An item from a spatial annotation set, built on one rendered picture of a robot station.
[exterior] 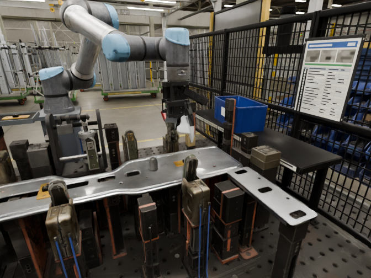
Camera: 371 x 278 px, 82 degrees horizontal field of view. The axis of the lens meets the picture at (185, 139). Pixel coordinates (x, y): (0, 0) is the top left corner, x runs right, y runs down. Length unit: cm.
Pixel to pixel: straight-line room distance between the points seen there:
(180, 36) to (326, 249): 92
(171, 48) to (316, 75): 61
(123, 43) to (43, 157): 50
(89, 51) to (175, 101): 61
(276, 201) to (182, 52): 52
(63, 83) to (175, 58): 77
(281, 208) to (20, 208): 71
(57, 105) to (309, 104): 122
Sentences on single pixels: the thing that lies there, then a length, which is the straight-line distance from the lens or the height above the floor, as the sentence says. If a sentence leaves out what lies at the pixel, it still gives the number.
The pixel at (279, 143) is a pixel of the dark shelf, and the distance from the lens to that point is 103.
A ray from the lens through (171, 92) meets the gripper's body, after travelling 71.
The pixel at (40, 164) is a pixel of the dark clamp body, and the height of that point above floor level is 102.
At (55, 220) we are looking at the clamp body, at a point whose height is 104.
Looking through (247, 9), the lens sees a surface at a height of 189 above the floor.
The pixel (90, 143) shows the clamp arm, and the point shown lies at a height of 108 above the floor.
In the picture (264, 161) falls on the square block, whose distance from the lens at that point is 82.
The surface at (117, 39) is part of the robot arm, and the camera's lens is 68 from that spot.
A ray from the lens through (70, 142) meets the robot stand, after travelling 134.
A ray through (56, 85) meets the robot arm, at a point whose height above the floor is 125.
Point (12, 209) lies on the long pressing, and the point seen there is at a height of 100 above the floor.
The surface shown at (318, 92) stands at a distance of 104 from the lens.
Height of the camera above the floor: 139
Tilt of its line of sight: 21 degrees down
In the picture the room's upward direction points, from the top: straight up
